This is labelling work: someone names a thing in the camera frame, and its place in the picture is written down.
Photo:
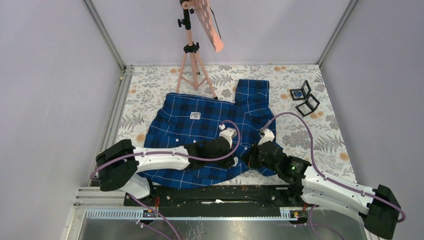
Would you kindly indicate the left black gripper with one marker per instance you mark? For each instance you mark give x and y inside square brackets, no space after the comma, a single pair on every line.
[228,162]

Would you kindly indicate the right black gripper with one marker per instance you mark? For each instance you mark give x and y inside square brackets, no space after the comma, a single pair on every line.
[252,162]

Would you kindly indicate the blue plaid shirt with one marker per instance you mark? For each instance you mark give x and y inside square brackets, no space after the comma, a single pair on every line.
[185,119]

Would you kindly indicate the black jewelry box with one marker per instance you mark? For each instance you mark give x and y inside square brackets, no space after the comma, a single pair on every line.
[309,106]

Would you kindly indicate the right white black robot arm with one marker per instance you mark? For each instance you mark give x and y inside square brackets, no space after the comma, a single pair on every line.
[376,208]

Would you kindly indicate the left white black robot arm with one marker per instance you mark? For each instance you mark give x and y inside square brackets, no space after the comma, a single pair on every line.
[118,167]

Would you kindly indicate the black box with blue brooch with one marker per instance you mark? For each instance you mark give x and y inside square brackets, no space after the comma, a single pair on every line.
[301,93]

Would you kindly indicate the floral table mat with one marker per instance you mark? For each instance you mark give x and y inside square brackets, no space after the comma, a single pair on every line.
[317,136]

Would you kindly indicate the pink tripod stand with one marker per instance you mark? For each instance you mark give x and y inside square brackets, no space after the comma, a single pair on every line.
[191,51]

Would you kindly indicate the pink perforated board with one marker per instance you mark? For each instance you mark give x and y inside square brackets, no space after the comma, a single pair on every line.
[206,18]

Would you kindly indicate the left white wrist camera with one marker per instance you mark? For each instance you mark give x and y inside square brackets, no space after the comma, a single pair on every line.
[227,133]

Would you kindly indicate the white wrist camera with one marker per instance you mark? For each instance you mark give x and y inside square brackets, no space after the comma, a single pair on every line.
[266,135]
[227,133]

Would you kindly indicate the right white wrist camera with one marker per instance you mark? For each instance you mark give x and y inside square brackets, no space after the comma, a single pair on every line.
[266,135]

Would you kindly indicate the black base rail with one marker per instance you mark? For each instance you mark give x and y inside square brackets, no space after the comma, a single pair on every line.
[218,199]

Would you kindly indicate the grey slotted cable duct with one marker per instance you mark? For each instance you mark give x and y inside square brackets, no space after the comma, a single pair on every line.
[276,214]

